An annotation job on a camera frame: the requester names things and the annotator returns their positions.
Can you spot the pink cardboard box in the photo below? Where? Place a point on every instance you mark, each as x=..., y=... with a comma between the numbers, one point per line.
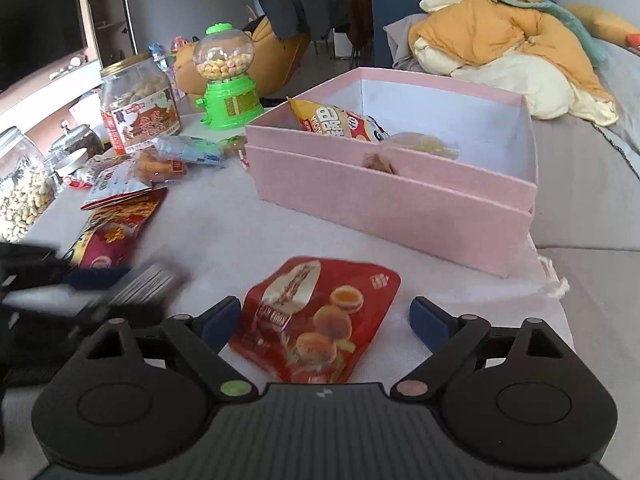
x=375, y=195

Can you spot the grey sofa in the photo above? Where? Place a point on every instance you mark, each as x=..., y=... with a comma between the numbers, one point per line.
x=590, y=200

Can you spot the dark blue cabinet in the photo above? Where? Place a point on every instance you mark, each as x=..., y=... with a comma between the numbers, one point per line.
x=400, y=5

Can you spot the small blue capped bottle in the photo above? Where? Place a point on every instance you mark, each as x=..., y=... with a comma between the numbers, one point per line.
x=159, y=57

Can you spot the plastic peanut jar red label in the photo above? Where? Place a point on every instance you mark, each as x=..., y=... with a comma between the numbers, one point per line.
x=140, y=120

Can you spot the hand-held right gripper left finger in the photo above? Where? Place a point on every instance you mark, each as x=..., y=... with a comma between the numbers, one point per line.
x=220, y=319

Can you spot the glass jar of peanuts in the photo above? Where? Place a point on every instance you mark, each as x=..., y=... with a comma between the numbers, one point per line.
x=20, y=195

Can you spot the small wrapped candy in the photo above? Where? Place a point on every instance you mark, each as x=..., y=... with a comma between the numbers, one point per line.
x=232, y=146

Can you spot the wooden chair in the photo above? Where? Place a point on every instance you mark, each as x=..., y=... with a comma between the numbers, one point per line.
x=361, y=20

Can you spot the round orange cake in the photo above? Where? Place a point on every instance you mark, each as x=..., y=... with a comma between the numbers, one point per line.
x=156, y=166

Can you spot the yellow chip packet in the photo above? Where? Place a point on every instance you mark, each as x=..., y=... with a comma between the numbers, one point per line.
x=325, y=120

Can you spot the red noodle picture snack packet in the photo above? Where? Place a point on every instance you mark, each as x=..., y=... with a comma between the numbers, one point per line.
x=117, y=232

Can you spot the small silver tin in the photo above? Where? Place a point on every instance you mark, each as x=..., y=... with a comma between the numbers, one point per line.
x=71, y=162

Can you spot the orange and cream jacket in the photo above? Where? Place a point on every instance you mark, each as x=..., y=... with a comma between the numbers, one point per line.
x=495, y=35

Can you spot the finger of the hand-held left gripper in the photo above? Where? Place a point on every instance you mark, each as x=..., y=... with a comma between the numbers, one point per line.
x=145, y=285

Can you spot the teal cloth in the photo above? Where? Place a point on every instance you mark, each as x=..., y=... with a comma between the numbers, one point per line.
x=565, y=17

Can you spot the snack packets inside box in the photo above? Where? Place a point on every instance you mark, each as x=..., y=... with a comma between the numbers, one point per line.
x=190, y=151

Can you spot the red cake picture snack packet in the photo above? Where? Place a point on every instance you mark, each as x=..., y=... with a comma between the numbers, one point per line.
x=310, y=320

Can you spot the glass jar dark contents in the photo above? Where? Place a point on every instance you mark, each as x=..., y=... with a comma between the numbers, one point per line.
x=80, y=142

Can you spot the red and white snack packet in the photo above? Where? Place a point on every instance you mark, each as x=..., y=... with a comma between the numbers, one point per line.
x=112, y=185

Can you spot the clear wrapped pastry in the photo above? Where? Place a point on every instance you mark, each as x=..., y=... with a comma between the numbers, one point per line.
x=420, y=145

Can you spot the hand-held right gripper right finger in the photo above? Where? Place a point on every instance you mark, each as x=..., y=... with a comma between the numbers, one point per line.
x=429, y=321

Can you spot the black television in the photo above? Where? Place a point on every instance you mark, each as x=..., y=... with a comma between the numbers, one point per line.
x=35, y=15

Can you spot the green gumball machine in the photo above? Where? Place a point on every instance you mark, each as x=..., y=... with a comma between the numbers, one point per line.
x=227, y=105

